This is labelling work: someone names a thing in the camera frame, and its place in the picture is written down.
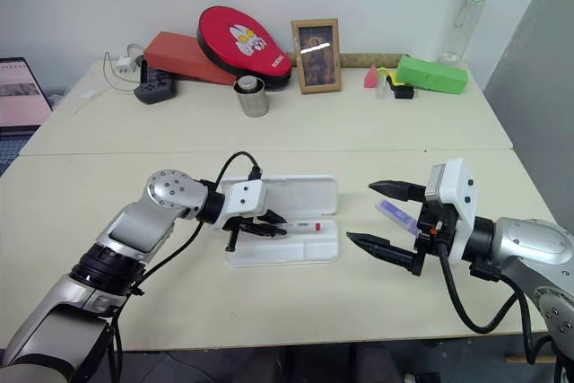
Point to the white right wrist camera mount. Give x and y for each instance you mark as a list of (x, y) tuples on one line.
[(457, 203)]

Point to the wooden photo frame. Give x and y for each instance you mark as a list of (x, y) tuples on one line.
[(316, 55)]

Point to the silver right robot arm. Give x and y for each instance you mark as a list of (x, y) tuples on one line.
[(529, 244)]

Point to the tan wooden bar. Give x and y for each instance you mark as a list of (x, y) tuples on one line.
[(515, 357)]

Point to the purple marker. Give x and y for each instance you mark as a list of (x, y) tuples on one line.
[(397, 215)]

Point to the white open pencil case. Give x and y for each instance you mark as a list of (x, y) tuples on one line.
[(300, 197)]

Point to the small clear tube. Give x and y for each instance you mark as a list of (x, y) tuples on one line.
[(381, 89)]

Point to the red wedge box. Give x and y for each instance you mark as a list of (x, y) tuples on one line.
[(175, 55)]

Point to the pink triangular block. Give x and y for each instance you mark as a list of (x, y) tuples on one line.
[(371, 79)]

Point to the yellow small object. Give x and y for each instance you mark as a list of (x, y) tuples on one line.
[(394, 79)]

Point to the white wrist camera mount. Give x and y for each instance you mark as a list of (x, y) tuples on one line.
[(457, 203), (244, 199)]

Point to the red paddle case with cartoon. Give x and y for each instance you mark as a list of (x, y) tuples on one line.
[(237, 42)]

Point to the green rectangular block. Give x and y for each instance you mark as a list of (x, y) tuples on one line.
[(430, 74)]

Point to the white charger plug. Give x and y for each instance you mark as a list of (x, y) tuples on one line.
[(126, 64)]

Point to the tan bamboo roll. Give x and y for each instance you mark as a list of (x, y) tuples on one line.
[(367, 60)]

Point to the clear bottle with green lid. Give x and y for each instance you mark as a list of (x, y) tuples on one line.
[(464, 24)]

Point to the white marker with red cap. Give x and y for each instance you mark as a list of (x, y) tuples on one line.
[(305, 226)]

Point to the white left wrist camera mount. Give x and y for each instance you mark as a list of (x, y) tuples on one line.
[(244, 199)]

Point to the open laptop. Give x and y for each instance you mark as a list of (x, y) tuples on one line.
[(20, 96)]

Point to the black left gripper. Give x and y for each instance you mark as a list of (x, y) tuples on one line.
[(233, 225)]

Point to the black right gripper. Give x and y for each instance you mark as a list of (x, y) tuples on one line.
[(432, 239)]

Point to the silver metal tin can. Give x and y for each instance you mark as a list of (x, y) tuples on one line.
[(252, 98)]

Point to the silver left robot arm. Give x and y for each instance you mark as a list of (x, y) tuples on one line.
[(134, 230)]

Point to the dark grey power strip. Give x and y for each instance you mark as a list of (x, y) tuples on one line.
[(154, 89)]

